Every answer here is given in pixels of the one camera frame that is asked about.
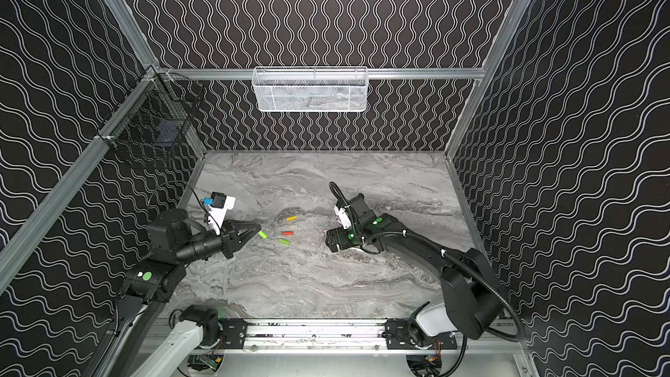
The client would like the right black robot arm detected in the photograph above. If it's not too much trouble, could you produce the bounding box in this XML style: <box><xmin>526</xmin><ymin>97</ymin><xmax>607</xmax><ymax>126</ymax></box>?
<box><xmin>326</xmin><ymin>194</ymin><xmax>525</xmax><ymax>342</ymax></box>

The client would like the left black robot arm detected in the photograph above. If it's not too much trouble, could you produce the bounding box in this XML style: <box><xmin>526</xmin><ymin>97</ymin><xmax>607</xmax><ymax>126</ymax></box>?
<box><xmin>84</xmin><ymin>209</ymin><xmax>262</xmax><ymax>376</ymax></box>

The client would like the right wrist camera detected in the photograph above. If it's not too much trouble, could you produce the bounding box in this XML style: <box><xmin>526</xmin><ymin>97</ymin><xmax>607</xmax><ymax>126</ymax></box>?
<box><xmin>333</xmin><ymin>206</ymin><xmax>352</xmax><ymax>230</ymax></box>

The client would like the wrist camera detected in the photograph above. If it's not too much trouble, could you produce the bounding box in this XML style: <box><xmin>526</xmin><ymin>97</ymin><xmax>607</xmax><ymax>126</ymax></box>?
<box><xmin>333</xmin><ymin>206</ymin><xmax>352</xmax><ymax>230</ymax></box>
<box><xmin>203</xmin><ymin>192</ymin><xmax>236</xmax><ymax>235</ymax></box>

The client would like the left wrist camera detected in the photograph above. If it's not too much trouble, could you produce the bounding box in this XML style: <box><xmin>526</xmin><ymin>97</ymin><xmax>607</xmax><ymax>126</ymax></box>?
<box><xmin>203</xmin><ymin>192</ymin><xmax>236</xmax><ymax>235</ymax></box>

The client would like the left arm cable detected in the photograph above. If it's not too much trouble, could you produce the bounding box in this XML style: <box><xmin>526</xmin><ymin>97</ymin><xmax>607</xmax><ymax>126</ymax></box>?
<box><xmin>156</xmin><ymin>180</ymin><xmax>223</xmax><ymax>237</ymax></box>

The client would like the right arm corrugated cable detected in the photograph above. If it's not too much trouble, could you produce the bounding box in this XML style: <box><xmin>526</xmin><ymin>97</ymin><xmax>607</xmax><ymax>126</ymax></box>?
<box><xmin>328</xmin><ymin>182</ymin><xmax>527</xmax><ymax>344</ymax></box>

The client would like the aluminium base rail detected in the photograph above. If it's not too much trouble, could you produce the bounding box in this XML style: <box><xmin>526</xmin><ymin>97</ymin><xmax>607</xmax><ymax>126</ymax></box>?
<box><xmin>140</xmin><ymin>318</ymin><xmax>524</xmax><ymax>354</ymax></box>

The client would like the black wire mesh basket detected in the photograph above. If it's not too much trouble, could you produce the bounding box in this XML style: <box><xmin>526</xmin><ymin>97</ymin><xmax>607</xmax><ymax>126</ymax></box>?
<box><xmin>104</xmin><ymin>73</ymin><xmax>204</xmax><ymax>171</ymax></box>

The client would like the white wire mesh basket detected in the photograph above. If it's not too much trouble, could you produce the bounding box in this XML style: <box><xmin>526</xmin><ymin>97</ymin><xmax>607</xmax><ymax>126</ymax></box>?
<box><xmin>251</xmin><ymin>66</ymin><xmax>370</xmax><ymax>113</ymax></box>

